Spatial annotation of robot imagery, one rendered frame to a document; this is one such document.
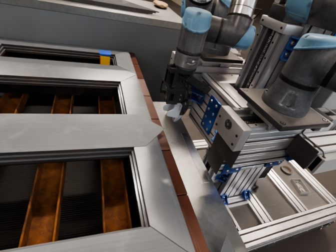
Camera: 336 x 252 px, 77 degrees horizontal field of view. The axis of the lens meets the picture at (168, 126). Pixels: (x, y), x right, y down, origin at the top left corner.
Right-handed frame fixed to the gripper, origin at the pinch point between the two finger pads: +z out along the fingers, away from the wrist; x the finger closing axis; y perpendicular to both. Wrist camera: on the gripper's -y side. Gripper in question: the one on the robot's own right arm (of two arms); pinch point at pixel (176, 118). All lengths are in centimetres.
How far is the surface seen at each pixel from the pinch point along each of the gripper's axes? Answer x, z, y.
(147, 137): 3.3, 5.4, 11.1
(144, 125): -3.6, 5.4, 10.5
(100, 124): -5.5, 5.5, 26.0
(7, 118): -12, 5, 54
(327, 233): 34, 91, -133
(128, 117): -8.7, 5.4, 15.5
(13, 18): -87, -4, 61
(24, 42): -79, 5, 57
